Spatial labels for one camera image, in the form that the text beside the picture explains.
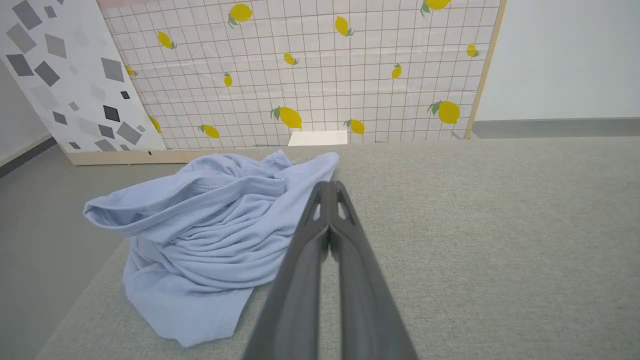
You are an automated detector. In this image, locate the white rectangular box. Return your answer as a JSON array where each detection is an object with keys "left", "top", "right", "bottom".
[{"left": 288, "top": 130, "right": 349, "bottom": 147}]

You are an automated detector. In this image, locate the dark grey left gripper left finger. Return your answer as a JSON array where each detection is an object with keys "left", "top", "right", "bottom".
[{"left": 242, "top": 181, "right": 329, "bottom": 360}]

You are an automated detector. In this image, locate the light blue and white shirt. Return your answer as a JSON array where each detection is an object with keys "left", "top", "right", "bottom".
[{"left": 82, "top": 149, "right": 341, "bottom": 348}]

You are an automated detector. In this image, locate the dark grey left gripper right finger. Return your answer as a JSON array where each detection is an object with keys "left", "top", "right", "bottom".
[{"left": 328, "top": 180, "right": 419, "bottom": 360}]

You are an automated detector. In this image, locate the white panel with grey diamonds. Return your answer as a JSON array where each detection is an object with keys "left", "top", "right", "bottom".
[{"left": 0, "top": 0, "right": 201, "bottom": 167}]

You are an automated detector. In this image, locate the lemon print grid panel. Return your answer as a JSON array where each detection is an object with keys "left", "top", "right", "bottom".
[{"left": 97, "top": 0, "right": 508, "bottom": 152}]

